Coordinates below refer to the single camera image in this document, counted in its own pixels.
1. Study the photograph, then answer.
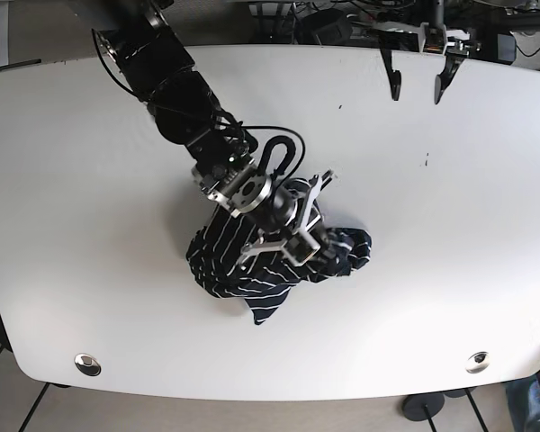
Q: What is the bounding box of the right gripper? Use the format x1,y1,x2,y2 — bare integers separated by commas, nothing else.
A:
193,156,355,270

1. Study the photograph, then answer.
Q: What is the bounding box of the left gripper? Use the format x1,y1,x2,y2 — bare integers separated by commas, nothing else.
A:
377,22,480,104

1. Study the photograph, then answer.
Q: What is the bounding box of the navy white striped T-shirt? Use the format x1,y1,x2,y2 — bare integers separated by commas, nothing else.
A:
185,206,372,325

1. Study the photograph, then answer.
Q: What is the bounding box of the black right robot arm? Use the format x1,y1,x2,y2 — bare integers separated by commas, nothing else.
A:
92,1,353,275

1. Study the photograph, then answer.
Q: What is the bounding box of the black electronics box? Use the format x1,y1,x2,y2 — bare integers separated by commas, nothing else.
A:
471,27,517,65

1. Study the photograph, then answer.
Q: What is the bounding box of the black power adapter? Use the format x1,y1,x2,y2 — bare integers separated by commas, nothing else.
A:
294,8,352,46

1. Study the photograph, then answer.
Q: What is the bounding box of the black round stand base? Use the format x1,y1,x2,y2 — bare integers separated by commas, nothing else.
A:
400,392,445,422

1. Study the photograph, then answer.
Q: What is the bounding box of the right chrome table grommet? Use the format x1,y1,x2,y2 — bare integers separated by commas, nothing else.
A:
465,351,491,374

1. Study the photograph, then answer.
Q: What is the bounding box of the chrome table grommet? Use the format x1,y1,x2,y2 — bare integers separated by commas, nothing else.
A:
74,353,102,377
465,351,491,374

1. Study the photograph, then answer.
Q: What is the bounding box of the blue jeans leg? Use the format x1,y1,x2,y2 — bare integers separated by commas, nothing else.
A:
503,375,540,432

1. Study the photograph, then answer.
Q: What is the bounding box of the left chrome table grommet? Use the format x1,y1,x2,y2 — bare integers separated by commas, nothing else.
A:
74,353,102,377

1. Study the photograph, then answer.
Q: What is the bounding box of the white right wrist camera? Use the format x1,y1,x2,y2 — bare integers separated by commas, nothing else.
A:
283,231,320,266

